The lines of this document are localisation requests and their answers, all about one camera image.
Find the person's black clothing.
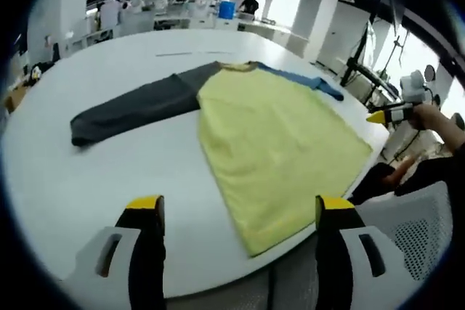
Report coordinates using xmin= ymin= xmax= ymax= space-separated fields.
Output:
xmin=395 ymin=152 xmax=465 ymax=197

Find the slim white pillar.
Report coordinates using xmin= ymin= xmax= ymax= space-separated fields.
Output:
xmin=291 ymin=0 xmax=341 ymax=61

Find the black tripod stand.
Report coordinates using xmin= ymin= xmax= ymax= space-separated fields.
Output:
xmin=340 ymin=15 xmax=403 ymax=105

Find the cardboard box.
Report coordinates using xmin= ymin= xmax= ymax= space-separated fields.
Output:
xmin=3 ymin=86 xmax=28 ymax=113

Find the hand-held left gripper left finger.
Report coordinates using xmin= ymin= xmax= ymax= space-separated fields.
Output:
xmin=68 ymin=195 xmax=167 ymax=310

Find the blue barrel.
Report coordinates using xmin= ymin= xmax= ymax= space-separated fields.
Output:
xmin=218 ymin=1 xmax=235 ymax=20

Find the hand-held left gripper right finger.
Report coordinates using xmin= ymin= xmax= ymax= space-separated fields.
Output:
xmin=314 ymin=195 xmax=416 ymax=310

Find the white lab counter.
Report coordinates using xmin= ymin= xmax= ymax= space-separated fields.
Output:
xmin=237 ymin=19 xmax=310 ymax=54

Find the person's right hand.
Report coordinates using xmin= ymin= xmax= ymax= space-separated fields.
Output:
xmin=413 ymin=103 xmax=442 ymax=131

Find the yellow grey blue garment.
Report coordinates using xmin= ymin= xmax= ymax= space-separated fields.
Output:
xmin=70 ymin=60 xmax=373 ymax=258

